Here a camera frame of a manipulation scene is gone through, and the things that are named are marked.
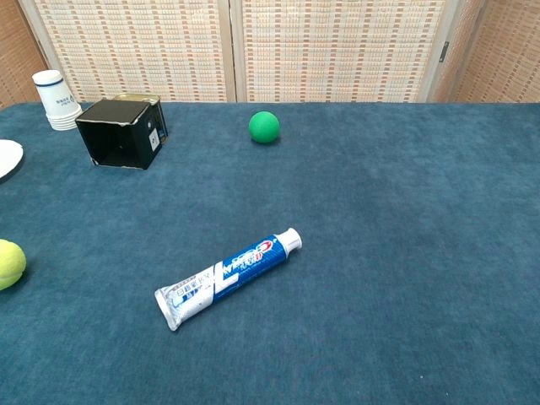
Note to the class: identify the dark metal screen hinge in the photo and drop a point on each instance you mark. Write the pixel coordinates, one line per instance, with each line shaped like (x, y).
(443, 52)

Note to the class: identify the yellow tennis ball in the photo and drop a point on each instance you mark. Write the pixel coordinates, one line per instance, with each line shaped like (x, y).
(8, 263)

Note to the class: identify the black open cardboard box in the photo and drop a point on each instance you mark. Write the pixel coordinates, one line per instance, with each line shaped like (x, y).
(126, 131)

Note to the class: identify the white round plate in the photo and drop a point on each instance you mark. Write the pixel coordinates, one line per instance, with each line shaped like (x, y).
(8, 158)

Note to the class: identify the white plastic bottle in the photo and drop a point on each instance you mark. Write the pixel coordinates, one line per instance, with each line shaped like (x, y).
(55, 97)

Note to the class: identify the blue tablecloth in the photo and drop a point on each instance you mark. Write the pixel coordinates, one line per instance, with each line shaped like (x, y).
(379, 253)

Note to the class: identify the brown woven screen panel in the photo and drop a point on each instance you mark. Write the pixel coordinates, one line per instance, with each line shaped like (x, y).
(17, 50)
(498, 50)

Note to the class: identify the blue white toothpaste tube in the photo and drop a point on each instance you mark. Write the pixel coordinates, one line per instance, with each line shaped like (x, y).
(228, 274)

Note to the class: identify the pale woven screen panel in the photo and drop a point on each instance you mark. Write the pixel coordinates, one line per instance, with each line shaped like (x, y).
(337, 46)
(135, 46)

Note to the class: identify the green ball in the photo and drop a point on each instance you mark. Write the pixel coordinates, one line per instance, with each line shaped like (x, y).
(264, 127)

